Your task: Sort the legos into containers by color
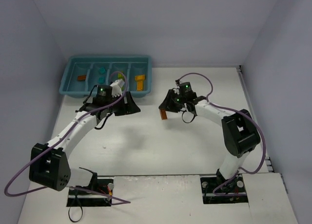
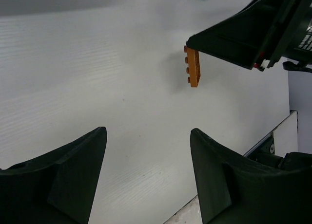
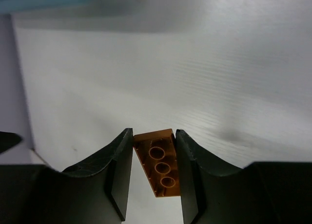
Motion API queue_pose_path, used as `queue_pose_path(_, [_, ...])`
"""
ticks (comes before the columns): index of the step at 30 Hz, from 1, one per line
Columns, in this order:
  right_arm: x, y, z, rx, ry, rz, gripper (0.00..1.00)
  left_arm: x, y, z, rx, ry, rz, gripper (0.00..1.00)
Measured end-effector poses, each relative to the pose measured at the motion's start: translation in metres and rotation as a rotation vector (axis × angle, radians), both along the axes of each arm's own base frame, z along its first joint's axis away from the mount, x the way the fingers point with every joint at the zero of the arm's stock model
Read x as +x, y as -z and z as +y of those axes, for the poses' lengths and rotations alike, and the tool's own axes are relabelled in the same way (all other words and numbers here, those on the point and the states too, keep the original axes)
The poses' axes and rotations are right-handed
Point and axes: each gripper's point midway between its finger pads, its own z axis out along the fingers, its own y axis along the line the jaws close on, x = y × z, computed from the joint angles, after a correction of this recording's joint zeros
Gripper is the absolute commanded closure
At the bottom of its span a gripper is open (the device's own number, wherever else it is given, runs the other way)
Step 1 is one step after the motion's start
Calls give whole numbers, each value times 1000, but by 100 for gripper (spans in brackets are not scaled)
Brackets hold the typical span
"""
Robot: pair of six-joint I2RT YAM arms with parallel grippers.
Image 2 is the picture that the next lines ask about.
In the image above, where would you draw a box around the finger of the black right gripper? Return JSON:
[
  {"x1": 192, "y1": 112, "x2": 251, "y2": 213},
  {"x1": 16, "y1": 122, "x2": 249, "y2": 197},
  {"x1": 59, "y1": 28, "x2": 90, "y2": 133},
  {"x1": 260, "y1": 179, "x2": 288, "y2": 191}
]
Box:
[{"x1": 186, "y1": 0, "x2": 285, "y2": 70}]

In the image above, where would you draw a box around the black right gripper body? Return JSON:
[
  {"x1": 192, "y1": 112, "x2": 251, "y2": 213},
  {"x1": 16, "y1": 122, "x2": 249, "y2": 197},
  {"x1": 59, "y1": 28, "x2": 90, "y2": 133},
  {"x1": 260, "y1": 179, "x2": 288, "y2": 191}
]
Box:
[{"x1": 254, "y1": 0, "x2": 312, "y2": 72}]

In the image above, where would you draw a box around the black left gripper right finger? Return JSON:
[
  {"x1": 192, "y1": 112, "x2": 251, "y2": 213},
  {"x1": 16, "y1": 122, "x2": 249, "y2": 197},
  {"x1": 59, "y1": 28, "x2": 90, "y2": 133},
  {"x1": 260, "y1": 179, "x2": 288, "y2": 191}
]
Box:
[{"x1": 190, "y1": 129, "x2": 312, "y2": 224}]

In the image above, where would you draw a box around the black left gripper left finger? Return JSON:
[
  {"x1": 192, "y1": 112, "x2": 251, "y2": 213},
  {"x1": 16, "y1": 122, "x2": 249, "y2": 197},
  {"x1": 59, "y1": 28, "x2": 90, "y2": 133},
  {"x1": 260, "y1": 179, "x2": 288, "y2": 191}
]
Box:
[{"x1": 0, "y1": 127, "x2": 107, "y2": 224}]

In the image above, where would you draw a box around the brown long lego brick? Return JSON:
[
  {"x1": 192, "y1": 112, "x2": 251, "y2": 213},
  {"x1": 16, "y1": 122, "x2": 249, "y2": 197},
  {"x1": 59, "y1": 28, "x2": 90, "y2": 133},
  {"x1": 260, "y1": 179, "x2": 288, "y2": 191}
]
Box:
[{"x1": 183, "y1": 45, "x2": 201, "y2": 88}]

